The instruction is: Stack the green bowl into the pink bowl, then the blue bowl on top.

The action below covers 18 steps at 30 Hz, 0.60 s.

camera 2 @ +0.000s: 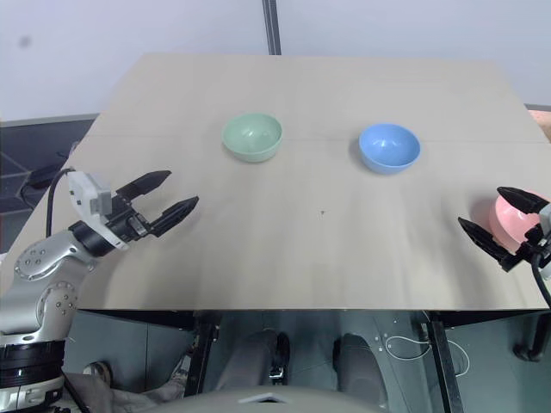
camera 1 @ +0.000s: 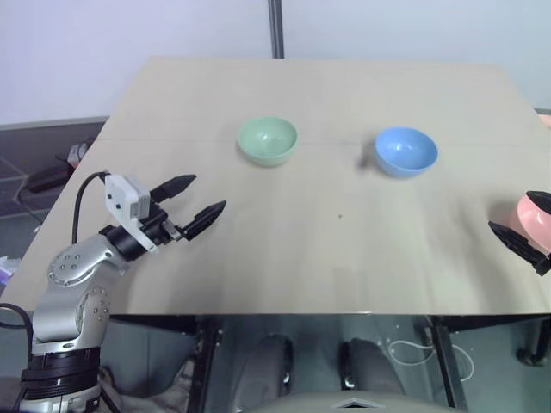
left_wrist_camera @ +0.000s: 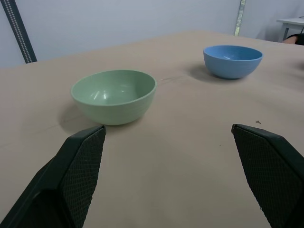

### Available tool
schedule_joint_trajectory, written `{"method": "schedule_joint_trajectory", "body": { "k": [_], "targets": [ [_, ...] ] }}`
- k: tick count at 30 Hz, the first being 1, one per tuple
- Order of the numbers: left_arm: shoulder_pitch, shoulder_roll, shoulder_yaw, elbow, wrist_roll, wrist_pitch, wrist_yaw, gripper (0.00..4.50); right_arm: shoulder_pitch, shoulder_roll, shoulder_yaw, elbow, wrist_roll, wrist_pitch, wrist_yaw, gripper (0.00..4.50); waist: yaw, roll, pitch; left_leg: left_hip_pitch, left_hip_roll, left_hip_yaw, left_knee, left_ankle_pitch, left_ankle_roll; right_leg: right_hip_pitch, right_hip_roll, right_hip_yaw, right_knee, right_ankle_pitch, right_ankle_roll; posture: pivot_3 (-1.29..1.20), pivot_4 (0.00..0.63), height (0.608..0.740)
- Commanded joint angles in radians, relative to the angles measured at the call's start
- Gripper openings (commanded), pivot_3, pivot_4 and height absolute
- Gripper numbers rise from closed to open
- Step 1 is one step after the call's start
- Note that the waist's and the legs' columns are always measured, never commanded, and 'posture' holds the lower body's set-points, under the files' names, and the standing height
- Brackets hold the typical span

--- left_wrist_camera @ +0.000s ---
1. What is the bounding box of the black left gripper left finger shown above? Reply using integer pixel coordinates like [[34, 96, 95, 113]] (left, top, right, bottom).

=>
[[0, 125, 107, 228]]

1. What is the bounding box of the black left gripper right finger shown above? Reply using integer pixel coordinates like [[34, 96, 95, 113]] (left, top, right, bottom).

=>
[[231, 123, 304, 228]]

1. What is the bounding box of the green bowl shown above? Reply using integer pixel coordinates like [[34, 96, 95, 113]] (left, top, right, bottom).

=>
[[70, 69, 158, 126]]

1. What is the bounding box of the blue bowl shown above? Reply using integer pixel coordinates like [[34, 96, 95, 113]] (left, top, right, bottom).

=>
[[202, 45, 264, 80]]

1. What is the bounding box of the person's arm in black sleeve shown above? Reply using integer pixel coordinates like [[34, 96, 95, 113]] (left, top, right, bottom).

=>
[[283, 33, 304, 45]]

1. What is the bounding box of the white side table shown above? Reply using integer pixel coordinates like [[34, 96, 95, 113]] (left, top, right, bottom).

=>
[[276, 17, 304, 42]]

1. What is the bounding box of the dark perforated wall strip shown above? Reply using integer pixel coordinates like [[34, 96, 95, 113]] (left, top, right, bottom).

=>
[[1, 0, 38, 64]]

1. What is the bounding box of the silver wall strip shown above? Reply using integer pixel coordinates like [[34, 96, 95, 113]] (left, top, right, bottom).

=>
[[234, 0, 247, 37]]

